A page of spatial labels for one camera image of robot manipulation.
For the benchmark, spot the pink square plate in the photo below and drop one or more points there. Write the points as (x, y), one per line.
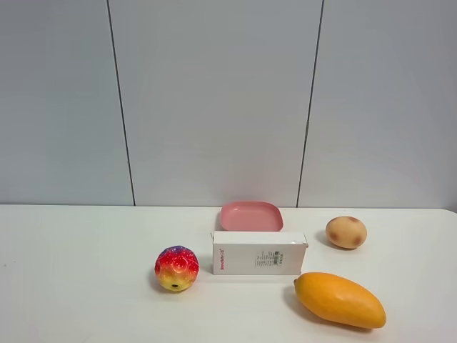
(250, 217)

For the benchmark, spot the white cardboard box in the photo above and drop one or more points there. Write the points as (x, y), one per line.
(258, 253)

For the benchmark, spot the rainbow strawberry toy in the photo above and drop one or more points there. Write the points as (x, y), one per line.
(176, 268)

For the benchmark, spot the beige potato with brown spots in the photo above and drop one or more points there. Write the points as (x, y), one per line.
(346, 232)

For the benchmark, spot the yellow mango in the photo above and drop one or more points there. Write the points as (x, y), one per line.
(336, 299)

